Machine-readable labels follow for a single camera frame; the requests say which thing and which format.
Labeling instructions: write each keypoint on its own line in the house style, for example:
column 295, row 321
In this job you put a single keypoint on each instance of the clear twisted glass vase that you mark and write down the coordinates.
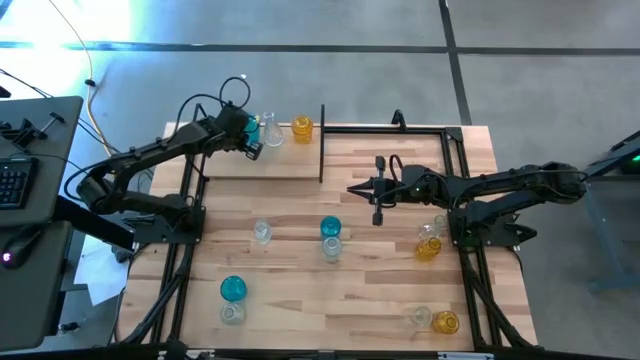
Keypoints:
column 429, row 231

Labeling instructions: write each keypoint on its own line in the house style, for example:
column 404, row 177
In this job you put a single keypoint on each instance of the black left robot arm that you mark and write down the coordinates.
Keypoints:
column 150, row 150

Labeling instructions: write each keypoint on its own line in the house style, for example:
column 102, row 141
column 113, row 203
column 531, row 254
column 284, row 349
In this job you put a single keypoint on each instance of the black desk clamp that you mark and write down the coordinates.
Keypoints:
column 25, row 134

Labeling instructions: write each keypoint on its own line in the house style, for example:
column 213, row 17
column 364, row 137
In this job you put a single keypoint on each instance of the clear round glass vase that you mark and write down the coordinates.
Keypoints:
column 233, row 314

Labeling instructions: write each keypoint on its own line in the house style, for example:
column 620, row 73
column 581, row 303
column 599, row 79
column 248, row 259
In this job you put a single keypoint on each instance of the tall ribbed clear glass bottle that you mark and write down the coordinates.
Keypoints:
column 331, row 249

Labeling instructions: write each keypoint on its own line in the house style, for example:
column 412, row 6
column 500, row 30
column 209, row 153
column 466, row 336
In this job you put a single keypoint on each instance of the black desk support beam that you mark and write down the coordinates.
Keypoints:
column 90, row 225

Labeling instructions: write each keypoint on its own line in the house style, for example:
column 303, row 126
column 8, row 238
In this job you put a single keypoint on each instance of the black computer mouse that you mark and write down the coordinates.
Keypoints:
column 20, row 247

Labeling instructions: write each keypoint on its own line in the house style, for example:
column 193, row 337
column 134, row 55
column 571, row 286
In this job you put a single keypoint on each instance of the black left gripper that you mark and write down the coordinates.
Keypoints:
column 231, row 130

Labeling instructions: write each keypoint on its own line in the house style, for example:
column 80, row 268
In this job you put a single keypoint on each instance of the black keyboard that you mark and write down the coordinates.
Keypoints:
column 15, row 182

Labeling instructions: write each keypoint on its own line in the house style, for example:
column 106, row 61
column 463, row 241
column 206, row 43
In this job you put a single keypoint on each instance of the silver metal bracket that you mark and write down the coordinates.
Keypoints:
column 465, row 356

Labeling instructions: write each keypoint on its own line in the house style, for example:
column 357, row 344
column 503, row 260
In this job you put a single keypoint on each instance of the tall clear flared glass vase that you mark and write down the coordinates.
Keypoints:
column 419, row 316

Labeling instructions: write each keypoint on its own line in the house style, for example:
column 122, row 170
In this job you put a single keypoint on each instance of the wooden shelf with black frame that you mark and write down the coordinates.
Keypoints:
column 295, row 165

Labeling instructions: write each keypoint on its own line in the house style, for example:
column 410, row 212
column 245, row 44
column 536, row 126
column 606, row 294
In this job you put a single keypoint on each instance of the short ribbed clear glass jar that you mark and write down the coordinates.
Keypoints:
column 262, row 232

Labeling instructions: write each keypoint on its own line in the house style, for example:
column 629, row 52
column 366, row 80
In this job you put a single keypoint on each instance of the clear cone-shaped cut-glass vase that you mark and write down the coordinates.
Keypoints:
column 273, row 132

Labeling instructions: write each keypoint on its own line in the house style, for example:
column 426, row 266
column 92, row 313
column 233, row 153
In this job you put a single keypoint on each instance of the small black floor plug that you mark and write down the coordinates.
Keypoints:
column 68, row 327

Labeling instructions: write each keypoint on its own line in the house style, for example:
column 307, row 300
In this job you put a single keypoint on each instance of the black aluminium table frame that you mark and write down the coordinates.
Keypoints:
column 380, row 130

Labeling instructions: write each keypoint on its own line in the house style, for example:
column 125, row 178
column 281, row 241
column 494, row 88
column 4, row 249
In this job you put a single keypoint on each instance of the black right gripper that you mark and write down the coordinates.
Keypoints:
column 410, row 190

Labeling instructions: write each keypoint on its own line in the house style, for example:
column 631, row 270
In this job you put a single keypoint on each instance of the grey desk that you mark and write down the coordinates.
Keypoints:
column 30, row 300
column 55, row 165

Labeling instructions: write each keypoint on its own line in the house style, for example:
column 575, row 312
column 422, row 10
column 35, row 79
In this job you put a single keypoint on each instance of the blue-grey metal stand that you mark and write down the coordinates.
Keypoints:
column 600, row 235

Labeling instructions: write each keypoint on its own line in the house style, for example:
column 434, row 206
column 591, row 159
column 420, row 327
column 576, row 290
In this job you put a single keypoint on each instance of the teal cut-glass vase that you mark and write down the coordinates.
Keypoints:
column 252, row 131
column 330, row 226

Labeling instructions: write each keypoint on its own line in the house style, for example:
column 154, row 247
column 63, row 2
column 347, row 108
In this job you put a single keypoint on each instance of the yellow ribbed glass bottle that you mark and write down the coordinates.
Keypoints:
column 427, row 250

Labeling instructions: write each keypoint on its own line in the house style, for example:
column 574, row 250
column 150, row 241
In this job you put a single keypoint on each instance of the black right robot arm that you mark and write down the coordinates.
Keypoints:
column 500, row 182

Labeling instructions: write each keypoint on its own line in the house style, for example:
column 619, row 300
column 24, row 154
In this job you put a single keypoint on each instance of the yellow round glass vase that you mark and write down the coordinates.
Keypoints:
column 445, row 322

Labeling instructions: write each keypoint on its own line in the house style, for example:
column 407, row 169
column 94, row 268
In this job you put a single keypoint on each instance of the yellow diamond-textured glass vase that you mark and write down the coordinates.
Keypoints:
column 302, row 131

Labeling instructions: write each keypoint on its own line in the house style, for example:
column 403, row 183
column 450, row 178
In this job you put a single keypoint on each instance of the white paper sheet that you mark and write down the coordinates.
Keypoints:
column 100, row 275

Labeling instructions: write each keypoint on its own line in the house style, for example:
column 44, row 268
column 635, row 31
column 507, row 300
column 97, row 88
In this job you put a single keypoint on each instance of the teal glass vase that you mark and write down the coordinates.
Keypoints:
column 233, row 288

